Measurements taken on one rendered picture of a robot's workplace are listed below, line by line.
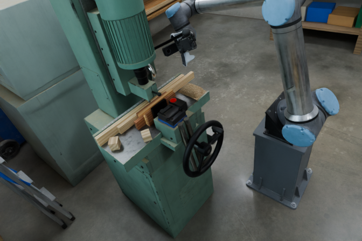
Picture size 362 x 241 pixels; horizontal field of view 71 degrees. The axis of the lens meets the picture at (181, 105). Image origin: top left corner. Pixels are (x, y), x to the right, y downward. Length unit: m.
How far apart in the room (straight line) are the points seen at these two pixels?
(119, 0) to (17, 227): 1.94
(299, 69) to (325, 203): 1.16
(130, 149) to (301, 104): 0.79
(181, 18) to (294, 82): 0.64
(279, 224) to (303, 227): 0.14
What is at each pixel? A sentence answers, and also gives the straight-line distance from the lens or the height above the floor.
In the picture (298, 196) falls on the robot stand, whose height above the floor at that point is 0.03.
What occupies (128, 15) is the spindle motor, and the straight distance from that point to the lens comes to 1.02.
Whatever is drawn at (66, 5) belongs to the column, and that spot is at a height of 1.45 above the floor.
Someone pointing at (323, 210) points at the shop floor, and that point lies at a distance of 2.05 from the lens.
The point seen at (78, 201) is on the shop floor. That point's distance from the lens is 2.30.
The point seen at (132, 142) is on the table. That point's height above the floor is 0.90.
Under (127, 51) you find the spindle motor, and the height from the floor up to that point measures 1.28.
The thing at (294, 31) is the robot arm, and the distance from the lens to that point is 1.09.
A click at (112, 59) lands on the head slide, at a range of 1.21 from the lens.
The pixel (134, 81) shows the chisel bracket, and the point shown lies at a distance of 1.28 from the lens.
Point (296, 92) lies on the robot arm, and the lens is 1.21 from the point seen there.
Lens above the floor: 1.73
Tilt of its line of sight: 39 degrees down
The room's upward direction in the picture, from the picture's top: 11 degrees counter-clockwise
